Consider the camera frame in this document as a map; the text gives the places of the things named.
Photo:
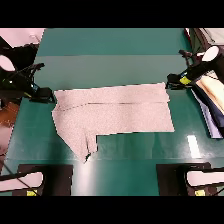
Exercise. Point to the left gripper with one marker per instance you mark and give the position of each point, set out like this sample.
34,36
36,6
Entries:
44,95

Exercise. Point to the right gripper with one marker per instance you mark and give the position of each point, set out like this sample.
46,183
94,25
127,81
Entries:
175,81

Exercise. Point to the light grey T-shirt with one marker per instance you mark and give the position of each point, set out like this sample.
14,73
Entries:
126,111

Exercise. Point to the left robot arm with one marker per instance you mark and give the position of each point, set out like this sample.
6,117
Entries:
20,180

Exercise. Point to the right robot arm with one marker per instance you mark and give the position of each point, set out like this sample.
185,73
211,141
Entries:
203,178

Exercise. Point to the cream garment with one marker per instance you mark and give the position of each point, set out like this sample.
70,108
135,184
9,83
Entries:
213,95

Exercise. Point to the lavender garment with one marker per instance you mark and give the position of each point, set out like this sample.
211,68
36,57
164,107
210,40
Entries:
210,126

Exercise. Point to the navy garment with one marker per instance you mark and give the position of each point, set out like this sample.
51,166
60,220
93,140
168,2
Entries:
218,120

